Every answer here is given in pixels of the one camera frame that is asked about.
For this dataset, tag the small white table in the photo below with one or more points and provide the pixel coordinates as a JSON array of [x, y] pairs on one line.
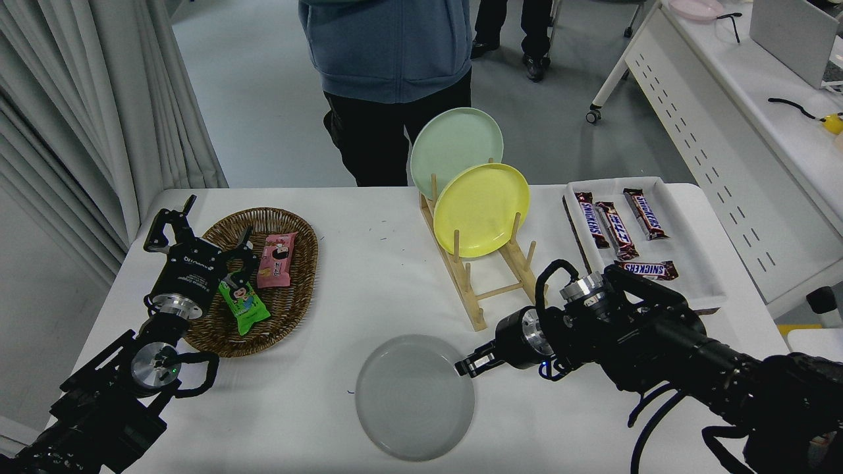
[[820, 342]]

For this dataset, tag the pale green plate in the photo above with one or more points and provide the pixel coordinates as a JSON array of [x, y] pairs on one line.
[[454, 141]]

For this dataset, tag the brown wicker basket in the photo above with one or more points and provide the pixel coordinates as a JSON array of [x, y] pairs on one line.
[[290, 309]]

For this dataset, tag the white box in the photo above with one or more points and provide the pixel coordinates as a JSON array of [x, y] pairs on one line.
[[790, 36]]

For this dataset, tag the pink plate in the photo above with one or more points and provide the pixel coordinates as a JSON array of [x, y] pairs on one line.
[[695, 9]]

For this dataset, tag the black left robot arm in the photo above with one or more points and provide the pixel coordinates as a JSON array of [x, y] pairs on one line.
[[99, 415]]

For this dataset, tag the green snack pack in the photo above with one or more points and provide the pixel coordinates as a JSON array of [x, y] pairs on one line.
[[247, 306]]

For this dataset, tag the small yellow object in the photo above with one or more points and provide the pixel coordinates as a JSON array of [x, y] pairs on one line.
[[834, 124]]

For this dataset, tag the pale grey curtain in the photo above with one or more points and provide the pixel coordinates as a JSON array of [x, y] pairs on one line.
[[99, 99]]

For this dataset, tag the white rectangular tray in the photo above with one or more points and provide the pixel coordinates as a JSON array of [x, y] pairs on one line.
[[685, 217]]

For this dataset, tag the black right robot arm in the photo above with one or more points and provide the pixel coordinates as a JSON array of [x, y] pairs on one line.
[[691, 355]]

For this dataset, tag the grey plate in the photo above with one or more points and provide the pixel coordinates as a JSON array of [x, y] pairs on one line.
[[415, 398]]

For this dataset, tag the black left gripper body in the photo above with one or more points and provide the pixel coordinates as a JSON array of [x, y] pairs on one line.
[[191, 273]]

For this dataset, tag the yellow plate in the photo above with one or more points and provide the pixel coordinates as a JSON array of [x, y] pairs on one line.
[[481, 207]]

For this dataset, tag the brown Snickers bar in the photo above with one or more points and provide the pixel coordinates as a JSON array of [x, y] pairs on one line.
[[645, 214], [591, 220], [618, 230], [649, 270]]

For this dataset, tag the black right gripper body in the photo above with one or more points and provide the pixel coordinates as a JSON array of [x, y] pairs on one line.
[[512, 342]]

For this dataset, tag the pink snack pack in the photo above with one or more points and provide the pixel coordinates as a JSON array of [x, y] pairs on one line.
[[275, 260]]

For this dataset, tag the wooden plate rack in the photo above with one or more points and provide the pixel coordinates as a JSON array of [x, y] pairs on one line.
[[477, 316]]

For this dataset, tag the person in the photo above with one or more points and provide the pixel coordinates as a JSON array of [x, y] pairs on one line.
[[388, 52], [533, 33]]

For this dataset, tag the white desk with perforated panel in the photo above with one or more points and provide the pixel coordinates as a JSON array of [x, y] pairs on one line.
[[724, 85]]

